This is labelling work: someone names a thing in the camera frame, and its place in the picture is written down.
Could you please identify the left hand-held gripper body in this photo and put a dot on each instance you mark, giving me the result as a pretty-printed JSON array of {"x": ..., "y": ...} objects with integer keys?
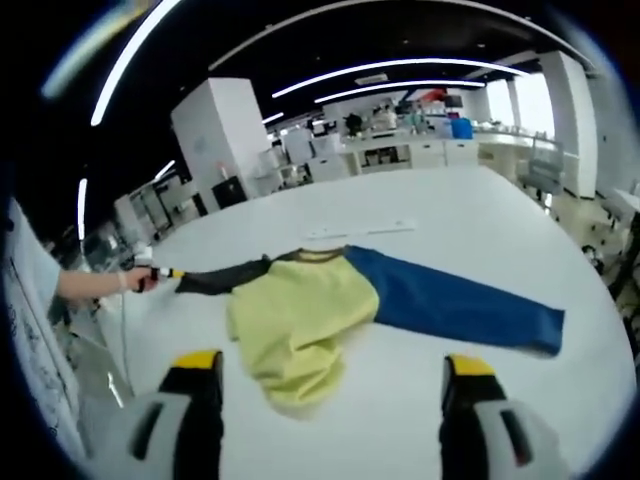
[{"x": 145, "y": 257}]

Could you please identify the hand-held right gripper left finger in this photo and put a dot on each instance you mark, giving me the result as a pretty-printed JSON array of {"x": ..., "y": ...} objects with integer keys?
[{"x": 195, "y": 420}]

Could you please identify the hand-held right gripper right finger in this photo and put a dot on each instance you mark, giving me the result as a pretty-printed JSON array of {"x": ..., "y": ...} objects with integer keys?
[{"x": 465, "y": 420}]

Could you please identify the yellow blue black garment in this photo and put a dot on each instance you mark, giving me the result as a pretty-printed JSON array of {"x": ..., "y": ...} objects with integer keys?
[{"x": 300, "y": 310}]

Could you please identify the person's left hand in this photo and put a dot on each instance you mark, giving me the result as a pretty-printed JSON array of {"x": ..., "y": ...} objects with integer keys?
[{"x": 132, "y": 280}]

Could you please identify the black floor cabinet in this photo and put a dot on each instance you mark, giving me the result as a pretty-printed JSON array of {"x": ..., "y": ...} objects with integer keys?
[{"x": 230, "y": 194}]

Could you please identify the white flat table plate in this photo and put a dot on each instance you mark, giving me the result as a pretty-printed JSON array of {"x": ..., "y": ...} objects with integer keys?
[{"x": 360, "y": 230}]

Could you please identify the curved overhead ceiling light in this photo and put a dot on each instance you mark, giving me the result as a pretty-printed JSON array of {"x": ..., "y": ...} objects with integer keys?
[{"x": 125, "y": 55}]

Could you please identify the white counter cabinets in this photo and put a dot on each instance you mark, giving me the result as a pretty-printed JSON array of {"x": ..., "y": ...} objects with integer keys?
[{"x": 430, "y": 152}]

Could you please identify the ceiling air vent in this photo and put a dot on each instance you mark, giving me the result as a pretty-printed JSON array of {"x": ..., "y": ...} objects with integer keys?
[{"x": 372, "y": 79}]

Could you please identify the blue plastic bin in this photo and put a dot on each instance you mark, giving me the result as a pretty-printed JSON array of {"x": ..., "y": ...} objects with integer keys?
[{"x": 462, "y": 129}]

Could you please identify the short linear ceiling light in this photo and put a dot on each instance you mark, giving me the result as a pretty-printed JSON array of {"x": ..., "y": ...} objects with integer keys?
[{"x": 400, "y": 85}]

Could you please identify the long linear ceiling light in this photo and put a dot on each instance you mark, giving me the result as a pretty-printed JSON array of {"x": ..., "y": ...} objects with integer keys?
[{"x": 400, "y": 64}]

